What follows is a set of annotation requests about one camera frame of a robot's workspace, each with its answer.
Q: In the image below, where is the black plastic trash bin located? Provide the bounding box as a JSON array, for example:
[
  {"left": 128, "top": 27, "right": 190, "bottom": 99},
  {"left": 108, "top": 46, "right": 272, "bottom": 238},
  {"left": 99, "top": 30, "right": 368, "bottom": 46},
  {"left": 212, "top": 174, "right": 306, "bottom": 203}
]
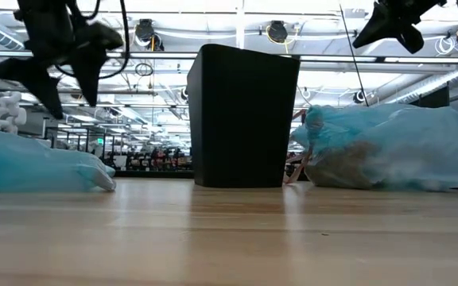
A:
[{"left": 186, "top": 42, "right": 301, "bottom": 189}]

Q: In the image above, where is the background bench with equipment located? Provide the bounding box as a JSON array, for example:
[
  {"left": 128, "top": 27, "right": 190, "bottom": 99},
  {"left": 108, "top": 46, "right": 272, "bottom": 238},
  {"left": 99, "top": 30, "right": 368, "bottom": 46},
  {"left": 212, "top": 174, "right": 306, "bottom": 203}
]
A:
[{"left": 115, "top": 145, "right": 193, "bottom": 172}]

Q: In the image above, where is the hanging black cable loop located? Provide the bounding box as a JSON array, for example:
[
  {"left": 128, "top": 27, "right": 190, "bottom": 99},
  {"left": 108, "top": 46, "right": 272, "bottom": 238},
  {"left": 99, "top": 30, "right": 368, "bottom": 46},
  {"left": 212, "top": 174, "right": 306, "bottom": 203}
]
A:
[{"left": 134, "top": 62, "right": 154, "bottom": 77}]

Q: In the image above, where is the black aluminium table frame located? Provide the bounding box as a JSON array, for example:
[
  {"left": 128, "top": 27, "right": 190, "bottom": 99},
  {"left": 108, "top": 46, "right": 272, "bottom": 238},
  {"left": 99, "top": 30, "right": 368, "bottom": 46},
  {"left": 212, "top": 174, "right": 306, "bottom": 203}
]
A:
[{"left": 113, "top": 169, "right": 196, "bottom": 179}]

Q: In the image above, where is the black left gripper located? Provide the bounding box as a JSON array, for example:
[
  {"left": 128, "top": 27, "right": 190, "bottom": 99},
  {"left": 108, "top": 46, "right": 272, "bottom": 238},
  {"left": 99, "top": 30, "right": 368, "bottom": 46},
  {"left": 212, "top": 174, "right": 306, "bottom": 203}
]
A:
[{"left": 0, "top": 0, "right": 125, "bottom": 120}]

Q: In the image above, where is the black curtain partition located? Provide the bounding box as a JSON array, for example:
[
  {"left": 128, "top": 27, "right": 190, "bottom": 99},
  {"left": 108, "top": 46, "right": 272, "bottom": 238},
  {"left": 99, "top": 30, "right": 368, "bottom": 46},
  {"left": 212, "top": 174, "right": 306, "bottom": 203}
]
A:
[{"left": 409, "top": 84, "right": 452, "bottom": 109}]

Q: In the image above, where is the blue drawstring trash bag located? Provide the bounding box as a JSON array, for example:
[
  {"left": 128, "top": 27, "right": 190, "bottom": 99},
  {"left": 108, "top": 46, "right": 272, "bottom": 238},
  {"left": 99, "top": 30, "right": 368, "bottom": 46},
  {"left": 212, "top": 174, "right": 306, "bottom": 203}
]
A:
[
  {"left": 283, "top": 102, "right": 458, "bottom": 192},
  {"left": 0, "top": 127, "right": 118, "bottom": 195}
]

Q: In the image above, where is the white ceiling cable coil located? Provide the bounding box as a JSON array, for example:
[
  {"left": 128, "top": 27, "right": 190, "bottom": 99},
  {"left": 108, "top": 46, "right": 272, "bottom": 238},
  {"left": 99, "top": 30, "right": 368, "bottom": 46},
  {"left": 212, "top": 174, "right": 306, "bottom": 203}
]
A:
[{"left": 435, "top": 35, "right": 456, "bottom": 56}]

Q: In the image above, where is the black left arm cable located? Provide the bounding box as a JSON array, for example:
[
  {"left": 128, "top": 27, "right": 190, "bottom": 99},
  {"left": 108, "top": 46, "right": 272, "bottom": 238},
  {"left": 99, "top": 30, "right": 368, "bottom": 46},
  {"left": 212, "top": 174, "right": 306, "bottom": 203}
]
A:
[{"left": 53, "top": 0, "right": 131, "bottom": 80}]

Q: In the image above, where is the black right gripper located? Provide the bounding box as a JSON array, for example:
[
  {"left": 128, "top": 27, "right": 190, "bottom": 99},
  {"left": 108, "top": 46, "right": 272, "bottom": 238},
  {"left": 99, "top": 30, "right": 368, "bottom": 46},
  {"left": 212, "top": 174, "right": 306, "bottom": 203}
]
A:
[{"left": 351, "top": 0, "right": 448, "bottom": 55}]

